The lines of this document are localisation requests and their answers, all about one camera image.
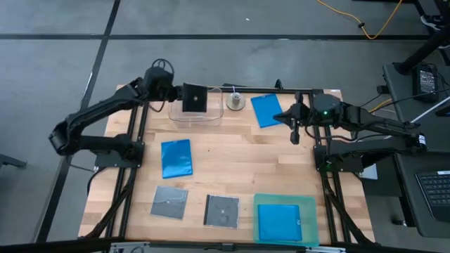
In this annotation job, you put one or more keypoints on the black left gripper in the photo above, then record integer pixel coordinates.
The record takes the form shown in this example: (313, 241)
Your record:
(158, 86)

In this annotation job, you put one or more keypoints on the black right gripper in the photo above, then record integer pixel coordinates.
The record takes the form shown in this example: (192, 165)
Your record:
(307, 115)

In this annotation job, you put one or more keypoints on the black white patterned jewel case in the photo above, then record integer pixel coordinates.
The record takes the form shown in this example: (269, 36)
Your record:
(194, 98)

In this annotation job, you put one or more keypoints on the blue plastic disc case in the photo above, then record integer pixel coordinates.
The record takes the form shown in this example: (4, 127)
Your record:
(176, 159)
(279, 223)
(265, 109)

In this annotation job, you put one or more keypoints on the clear jewel case black spine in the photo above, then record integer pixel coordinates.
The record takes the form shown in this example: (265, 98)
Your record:
(222, 211)

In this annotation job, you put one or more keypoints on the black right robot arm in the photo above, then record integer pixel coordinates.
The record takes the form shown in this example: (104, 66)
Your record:
(369, 121)

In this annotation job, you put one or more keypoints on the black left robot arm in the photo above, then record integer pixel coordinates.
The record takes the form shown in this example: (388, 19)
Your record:
(102, 105)

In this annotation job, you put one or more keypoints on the clear jewel case grey insert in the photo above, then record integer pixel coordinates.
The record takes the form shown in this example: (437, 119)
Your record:
(169, 202)

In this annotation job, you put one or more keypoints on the clear plastic bin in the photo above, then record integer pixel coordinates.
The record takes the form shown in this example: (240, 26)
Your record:
(214, 112)

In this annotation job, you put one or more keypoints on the white paper box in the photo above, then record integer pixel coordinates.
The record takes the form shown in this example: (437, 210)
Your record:
(371, 173)

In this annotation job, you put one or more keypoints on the green translucent tray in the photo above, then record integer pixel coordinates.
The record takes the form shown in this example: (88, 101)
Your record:
(311, 218)

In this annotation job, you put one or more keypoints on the black desk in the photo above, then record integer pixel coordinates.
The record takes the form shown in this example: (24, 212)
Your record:
(408, 196)
(400, 88)

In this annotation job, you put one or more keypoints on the black power adapter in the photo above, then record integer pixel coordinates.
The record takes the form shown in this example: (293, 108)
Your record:
(425, 82)

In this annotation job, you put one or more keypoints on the grey metal pole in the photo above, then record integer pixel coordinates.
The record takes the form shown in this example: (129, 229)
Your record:
(432, 109)

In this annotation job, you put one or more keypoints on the black caster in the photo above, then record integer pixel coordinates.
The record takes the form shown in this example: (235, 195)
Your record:
(397, 222)

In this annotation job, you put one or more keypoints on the black desk leg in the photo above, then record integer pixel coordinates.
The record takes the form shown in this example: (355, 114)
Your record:
(418, 52)

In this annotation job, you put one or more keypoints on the black keyboard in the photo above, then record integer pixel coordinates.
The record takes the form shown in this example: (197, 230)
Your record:
(436, 193)

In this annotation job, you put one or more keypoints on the person's shoe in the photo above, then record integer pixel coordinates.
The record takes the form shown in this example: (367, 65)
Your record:
(430, 21)

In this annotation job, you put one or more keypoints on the black chair leg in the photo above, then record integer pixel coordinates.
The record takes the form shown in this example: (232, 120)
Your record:
(10, 161)

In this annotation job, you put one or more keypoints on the black aluminium table frame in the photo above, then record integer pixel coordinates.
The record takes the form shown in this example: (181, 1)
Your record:
(253, 88)

